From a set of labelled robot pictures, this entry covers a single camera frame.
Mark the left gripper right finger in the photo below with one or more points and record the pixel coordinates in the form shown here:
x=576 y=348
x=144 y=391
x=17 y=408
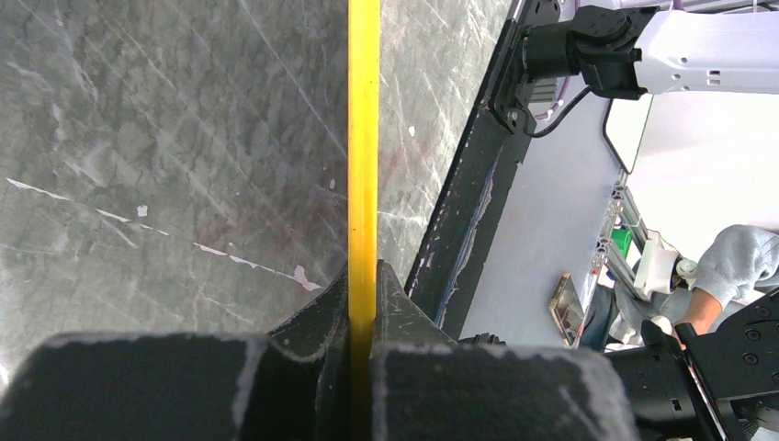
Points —
x=399 y=321

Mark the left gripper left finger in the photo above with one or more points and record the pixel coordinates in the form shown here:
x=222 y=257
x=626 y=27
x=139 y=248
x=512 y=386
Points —
x=305 y=338

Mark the yellow-framed whiteboard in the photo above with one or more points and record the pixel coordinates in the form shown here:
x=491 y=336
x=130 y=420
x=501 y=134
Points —
x=173 y=187

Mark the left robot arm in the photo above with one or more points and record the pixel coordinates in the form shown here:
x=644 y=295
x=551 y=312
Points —
x=423 y=385

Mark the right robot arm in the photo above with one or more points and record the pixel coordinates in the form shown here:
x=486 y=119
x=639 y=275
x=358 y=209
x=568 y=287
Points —
x=629 y=52

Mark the operator grey sleeve forearm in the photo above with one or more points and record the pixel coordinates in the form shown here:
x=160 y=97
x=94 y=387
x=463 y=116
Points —
x=742 y=259

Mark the operator hand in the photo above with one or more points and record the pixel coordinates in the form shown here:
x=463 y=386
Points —
x=702 y=312

